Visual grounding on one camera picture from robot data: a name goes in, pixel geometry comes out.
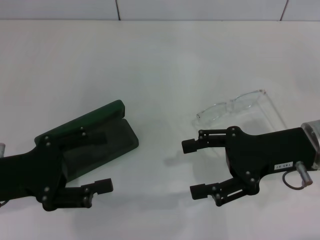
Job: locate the green glasses case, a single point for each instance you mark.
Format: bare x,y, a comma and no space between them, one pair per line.
117,108

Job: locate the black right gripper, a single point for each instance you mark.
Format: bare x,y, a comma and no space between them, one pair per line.
265,152

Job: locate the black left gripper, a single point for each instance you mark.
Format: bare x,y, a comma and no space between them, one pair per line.
27,170

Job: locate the clear plastic glasses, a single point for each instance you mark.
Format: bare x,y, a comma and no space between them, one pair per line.
231,101

